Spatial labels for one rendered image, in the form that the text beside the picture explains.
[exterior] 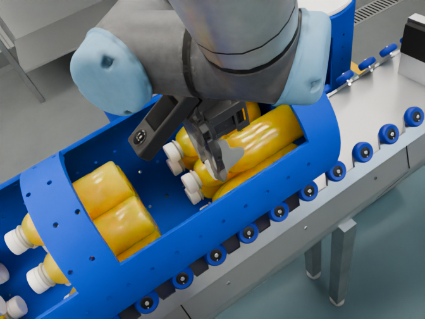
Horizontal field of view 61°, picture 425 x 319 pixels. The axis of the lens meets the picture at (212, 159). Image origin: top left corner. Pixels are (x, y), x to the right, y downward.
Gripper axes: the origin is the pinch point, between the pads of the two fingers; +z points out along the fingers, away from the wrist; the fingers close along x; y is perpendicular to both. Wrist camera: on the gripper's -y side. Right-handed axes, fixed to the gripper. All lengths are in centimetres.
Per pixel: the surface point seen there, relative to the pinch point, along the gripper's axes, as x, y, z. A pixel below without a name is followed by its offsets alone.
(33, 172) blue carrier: 8.9, -23.8, -11.4
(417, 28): 6, 58, 4
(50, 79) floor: 276, -29, 113
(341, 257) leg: -5, 29, 65
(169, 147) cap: 10.2, -3.3, -0.1
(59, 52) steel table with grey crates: 250, -10, 84
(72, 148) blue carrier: 13.2, -17.7, -8.5
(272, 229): -6.2, 6.0, 18.7
